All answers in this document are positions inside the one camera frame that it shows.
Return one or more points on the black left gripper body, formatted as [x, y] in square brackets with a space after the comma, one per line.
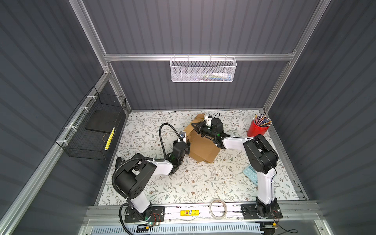
[186, 149]

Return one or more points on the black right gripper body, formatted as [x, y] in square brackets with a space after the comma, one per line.
[206, 131]

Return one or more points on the brown cardboard box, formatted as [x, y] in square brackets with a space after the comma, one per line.
[201, 149]

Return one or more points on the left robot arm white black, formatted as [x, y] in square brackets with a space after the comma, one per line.
[131, 176]

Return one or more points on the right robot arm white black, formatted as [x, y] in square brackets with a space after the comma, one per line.
[261, 155]

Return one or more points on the red metal pencil cup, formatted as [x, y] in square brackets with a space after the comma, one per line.
[255, 129]

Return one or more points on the bundle of coloured pencils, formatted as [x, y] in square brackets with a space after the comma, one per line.
[262, 121]

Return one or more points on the teal calculator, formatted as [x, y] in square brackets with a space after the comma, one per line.
[251, 174]

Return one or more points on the markers in white basket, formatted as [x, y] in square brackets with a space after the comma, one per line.
[227, 77]

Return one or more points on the black stapler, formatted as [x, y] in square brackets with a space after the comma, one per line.
[119, 162]

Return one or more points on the yellow spirit level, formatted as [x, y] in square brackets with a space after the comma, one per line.
[189, 213]

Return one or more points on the yellow striped tool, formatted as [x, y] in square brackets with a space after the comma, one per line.
[109, 140]

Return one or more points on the clear tape roll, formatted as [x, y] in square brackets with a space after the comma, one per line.
[218, 209]

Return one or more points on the black foam pad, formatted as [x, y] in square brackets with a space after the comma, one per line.
[102, 121]

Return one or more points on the white wire mesh basket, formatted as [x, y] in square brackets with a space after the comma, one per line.
[186, 69]

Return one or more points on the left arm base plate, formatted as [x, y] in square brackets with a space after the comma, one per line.
[152, 213]

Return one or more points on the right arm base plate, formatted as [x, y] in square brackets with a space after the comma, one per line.
[261, 210]

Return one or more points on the black wire mesh basket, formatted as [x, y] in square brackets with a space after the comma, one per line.
[77, 142]

